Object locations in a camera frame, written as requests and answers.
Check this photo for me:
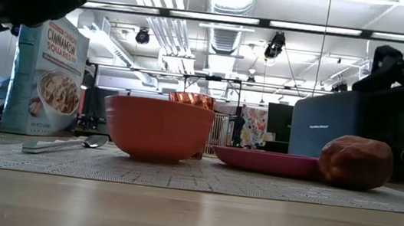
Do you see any silver ventilation duct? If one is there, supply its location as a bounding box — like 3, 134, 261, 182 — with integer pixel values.
197, 0, 259, 61

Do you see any black ceiling-mounted camera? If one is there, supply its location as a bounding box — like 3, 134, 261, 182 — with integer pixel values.
134, 27, 152, 46
263, 30, 288, 61

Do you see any black overhead beam with lights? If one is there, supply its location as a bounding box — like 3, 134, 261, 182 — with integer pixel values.
81, 0, 404, 49

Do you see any black two-slot toaster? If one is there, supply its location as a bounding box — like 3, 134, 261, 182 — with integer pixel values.
286, 82, 404, 181

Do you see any copper orange drinking cup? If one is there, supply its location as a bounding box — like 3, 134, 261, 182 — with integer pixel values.
160, 89, 217, 162

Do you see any grey woven placemat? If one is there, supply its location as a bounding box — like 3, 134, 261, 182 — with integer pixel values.
0, 129, 404, 220

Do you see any pink plate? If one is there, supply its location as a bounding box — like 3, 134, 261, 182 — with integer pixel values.
210, 144, 323, 182

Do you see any red apple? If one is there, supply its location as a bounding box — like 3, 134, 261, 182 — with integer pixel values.
315, 131, 397, 195

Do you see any cinnamon squares cereal box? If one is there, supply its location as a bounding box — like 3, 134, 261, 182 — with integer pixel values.
0, 11, 94, 142

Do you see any spoon with patterned handle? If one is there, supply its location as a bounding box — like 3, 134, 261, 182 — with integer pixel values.
21, 125, 110, 164

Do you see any orange bowl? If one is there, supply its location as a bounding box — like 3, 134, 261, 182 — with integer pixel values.
98, 92, 218, 170

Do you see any thin hanging cable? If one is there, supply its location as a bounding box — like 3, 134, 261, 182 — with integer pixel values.
314, 0, 333, 100

